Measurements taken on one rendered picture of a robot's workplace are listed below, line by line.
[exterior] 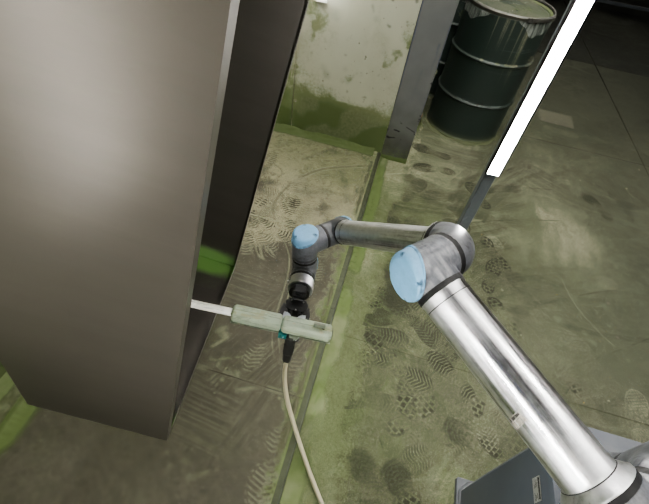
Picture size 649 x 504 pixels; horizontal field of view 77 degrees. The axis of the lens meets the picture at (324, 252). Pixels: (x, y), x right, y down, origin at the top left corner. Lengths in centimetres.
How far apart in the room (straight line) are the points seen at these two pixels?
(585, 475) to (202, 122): 84
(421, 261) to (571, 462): 45
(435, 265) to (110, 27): 73
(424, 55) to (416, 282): 188
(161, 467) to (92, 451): 24
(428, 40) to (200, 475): 231
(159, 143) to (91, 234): 18
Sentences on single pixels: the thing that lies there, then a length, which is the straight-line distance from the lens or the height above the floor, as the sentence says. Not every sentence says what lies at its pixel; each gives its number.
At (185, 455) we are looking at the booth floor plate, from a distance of 166.
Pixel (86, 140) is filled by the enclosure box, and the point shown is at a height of 138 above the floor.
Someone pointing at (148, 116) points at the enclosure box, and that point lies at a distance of 39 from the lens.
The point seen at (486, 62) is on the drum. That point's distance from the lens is 313.
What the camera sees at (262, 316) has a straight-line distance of 126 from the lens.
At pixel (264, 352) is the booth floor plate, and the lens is 178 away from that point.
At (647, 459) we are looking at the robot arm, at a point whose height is 86.
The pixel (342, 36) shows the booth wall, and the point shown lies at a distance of 264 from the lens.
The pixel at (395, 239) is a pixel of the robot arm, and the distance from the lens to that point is 117.
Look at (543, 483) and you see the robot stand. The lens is 126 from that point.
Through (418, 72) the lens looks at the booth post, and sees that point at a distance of 265.
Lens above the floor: 162
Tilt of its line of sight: 48 degrees down
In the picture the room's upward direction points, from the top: 11 degrees clockwise
